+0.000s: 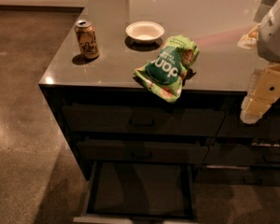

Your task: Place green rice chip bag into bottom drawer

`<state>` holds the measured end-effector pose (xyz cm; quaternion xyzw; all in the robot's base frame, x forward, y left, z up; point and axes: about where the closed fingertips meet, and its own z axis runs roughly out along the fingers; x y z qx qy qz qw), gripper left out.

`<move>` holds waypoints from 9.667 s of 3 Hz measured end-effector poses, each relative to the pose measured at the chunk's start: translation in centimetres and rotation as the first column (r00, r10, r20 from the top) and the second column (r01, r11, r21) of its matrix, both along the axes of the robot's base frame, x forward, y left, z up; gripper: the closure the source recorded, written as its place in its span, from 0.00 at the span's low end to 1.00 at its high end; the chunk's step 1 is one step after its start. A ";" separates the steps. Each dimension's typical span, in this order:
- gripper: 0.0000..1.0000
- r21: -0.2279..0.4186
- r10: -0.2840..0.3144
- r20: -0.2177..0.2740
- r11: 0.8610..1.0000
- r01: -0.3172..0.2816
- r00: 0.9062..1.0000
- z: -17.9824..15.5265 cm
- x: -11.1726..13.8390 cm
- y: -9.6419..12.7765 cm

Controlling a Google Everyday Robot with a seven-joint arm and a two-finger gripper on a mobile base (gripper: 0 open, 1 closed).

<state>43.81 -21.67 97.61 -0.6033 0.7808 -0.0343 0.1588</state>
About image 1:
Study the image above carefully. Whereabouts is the middle left drawer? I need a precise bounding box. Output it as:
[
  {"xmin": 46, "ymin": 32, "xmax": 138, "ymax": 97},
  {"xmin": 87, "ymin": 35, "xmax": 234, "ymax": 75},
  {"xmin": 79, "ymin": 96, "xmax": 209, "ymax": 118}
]
[{"xmin": 77, "ymin": 139, "xmax": 208, "ymax": 164}]

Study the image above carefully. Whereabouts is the open bottom left drawer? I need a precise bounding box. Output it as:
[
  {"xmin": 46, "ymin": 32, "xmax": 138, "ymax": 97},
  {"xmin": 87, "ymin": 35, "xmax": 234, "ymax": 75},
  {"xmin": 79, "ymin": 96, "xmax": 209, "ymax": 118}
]
[{"xmin": 73, "ymin": 161, "xmax": 197, "ymax": 224}]

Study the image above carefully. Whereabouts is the dark grey drawer cabinet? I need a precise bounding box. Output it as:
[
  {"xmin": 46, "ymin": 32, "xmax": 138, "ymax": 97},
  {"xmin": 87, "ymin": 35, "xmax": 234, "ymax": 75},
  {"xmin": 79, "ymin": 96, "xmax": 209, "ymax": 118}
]
[{"xmin": 39, "ymin": 0, "xmax": 280, "ymax": 224}]

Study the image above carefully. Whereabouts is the bottom right drawer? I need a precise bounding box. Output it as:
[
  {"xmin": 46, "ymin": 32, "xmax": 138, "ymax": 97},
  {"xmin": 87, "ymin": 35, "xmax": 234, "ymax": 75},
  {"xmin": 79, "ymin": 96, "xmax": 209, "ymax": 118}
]
[{"xmin": 193, "ymin": 168, "xmax": 280, "ymax": 187}]

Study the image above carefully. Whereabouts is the white paper bowl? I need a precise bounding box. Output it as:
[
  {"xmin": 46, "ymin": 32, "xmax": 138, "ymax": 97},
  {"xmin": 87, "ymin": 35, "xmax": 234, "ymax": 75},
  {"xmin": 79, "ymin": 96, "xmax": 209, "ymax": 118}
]
[{"xmin": 125, "ymin": 21, "xmax": 164, "ymax": 44}]

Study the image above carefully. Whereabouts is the top right drawer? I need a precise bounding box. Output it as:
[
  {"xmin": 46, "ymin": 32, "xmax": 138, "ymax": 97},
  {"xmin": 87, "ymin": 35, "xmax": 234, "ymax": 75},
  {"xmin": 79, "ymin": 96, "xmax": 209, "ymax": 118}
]
[{"xmin": 217, "ymin": 105, "xmax": 280, "ymax": 140}]

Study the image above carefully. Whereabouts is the top left drawer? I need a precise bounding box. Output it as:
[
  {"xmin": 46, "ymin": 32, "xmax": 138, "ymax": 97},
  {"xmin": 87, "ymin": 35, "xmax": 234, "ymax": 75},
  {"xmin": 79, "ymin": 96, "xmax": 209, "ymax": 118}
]
[{"xmin": 62, "ymin": 104, "xmax": 225, "ymax": 136}]

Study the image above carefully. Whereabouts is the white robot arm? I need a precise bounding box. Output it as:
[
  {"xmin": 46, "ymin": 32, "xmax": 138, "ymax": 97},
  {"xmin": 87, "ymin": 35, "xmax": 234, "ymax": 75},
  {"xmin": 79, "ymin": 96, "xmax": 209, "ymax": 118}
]
[{"xmin": 238, "ymin": 0, "xmax": 280, "ymax": 124}]

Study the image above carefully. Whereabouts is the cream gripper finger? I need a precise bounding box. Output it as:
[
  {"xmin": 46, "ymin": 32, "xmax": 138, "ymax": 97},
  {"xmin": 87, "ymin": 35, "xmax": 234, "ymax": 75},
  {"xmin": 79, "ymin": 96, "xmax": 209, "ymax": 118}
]
[{"xmin": 240, "ymin": 96, "xmax": 272, "ymax": 124}]

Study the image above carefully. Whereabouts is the green rice chip bag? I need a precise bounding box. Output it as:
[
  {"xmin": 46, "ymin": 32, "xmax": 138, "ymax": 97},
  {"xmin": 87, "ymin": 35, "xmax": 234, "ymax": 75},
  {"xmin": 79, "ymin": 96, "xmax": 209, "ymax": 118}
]
[{"xmin": 133, "ymin": 35, "xmax": 200, "ymax": 104}]

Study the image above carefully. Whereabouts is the orange soda can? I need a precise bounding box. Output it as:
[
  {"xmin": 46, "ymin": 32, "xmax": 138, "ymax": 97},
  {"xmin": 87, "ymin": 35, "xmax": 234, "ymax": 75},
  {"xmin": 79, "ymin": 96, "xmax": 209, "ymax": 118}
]
[{"xmin": 75, "ymin": 20, "xmax": 99, "ymax": 60}]

